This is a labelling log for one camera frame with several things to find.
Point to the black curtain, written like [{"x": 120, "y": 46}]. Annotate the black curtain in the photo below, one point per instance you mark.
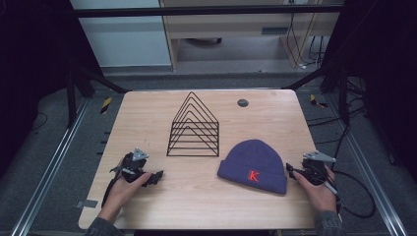
[
  {"x": 32, "y": 59},
  {"x": 387, "y": 65}
]

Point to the light wooden desk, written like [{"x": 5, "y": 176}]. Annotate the light wooden desk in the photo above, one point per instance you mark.
[{"x": 229, "y": 26}]

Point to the black metal stand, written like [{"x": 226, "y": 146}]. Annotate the black metal stand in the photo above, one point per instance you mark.
[
  {"x": 71, "y": 95},
  {"x": 342, "y": 95}
]

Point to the aluminium floor rail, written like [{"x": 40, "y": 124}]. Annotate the aluminium floor rail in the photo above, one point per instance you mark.
[
  {"x": 373, "y": 177},
  {"x": 49, "y": 167}
]

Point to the person's left hand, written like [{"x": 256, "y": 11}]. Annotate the person's left hand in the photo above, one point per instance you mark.
[{"x": 122, "y": 194}]

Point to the grey tape strip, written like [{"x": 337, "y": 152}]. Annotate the grey tape strip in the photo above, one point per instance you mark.
[{"x": 87, "y": 204}]

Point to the purple knit beanie hat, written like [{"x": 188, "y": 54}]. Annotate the purple knit beanie hat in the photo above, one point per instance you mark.
[{"x": 254, "y": 160}]

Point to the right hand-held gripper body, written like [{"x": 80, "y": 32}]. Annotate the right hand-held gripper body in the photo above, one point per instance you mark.
[{"x": 314, "y": 172}]

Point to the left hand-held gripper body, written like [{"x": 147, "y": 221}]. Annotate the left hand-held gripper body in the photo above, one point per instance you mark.
[{"x": 132, "y": 167}]

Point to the person's right hand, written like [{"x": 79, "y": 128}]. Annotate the person's right hand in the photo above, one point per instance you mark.
[{"x": 322, "y": 196}]

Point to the black horizontal frame bar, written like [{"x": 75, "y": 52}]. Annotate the black horizontal frame bar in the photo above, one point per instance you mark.
[{"x": 196, "y": 11}]

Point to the grey round table grommet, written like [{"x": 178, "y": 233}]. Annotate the grey round table grommet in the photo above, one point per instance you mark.
[{"x": 242, "y": 103}]

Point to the white cabinet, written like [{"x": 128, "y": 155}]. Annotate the white cabinet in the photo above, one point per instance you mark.
[{"x": 124, "y": 39}]

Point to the yellow black hazard tape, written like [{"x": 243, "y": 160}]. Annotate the yellow black hazard tape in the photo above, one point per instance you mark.
[
  {"x": 316, "y": 101},
  {"x": 106, "y": 105}
]

